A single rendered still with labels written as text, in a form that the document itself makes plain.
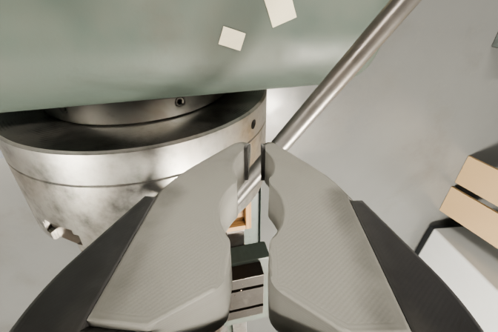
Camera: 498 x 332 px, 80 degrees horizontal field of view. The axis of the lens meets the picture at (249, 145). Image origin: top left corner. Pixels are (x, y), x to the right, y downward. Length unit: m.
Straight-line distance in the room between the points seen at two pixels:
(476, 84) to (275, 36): 2.22
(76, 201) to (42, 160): 0.05
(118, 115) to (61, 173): 0.07
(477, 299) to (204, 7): 2.77
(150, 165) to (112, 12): 0.13
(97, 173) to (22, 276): 2.19
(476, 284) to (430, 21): 1.84
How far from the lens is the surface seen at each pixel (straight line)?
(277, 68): 0.24
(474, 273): 2.81
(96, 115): 0.31
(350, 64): 0.17
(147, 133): 0.29
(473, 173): 2.75
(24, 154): 0.32
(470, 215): 2.85
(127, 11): 0.21
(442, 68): 2.16
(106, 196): 0.30
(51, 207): 0.35
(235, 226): 0.81
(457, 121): 2.46
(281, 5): 0.22
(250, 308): 0.99
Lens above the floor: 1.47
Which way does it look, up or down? 57 degrees down
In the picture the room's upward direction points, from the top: 156 degrees clockwise
